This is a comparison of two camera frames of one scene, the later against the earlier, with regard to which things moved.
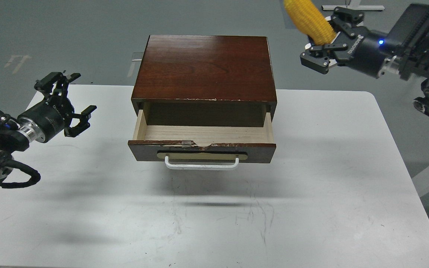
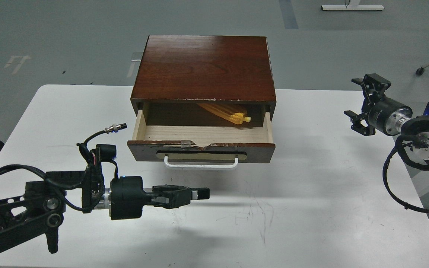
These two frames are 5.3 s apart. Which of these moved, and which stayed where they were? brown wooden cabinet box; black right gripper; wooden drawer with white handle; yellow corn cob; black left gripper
Moved: yellow corn cob; black right gripper; black left gripper
Stayed: brown wooden cabinet box; wooden drawer with white handle
